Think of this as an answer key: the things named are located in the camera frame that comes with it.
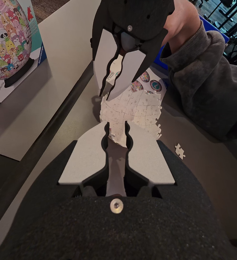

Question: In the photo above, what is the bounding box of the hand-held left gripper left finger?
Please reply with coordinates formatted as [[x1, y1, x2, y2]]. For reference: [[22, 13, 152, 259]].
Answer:
[[58, 121, 110, 186]]

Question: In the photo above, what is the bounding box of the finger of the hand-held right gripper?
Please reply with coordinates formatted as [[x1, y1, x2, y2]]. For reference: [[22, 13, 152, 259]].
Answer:
[[93, 28, 120, 97], [107, 49, 147, 101]]

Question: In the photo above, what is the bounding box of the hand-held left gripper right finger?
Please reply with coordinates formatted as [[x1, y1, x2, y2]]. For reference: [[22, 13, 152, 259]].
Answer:
[[125, 121, 175, 186]]

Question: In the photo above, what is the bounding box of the white puzzle piece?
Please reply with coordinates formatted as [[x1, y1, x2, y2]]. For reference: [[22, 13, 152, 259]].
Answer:
[[175, 143, 186, 160]]

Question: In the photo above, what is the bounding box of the white partly built puzzle ball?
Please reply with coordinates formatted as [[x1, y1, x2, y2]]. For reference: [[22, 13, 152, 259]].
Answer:
[[100, 89, 163, 147]]

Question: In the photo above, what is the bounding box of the person's right forearm grey sleeve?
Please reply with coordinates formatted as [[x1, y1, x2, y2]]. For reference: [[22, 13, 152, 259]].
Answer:
[[160, 20, 237, 142]]

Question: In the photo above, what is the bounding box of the printed puzzle leaflet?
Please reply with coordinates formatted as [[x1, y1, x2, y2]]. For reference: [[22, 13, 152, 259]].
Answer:
[[108, 55, 167, 96]]

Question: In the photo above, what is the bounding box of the colourful puzzle ball box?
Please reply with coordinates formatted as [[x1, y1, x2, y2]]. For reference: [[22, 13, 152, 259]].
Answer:
[[0, 0, 48, 115]]

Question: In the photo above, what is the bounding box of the person's right hand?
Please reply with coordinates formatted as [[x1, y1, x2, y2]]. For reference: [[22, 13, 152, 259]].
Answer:
[[164, 0, 202, 54]]

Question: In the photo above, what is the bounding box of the blue bin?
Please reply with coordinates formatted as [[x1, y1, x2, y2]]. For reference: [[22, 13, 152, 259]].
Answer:
[[198, 15, 230, 49]]

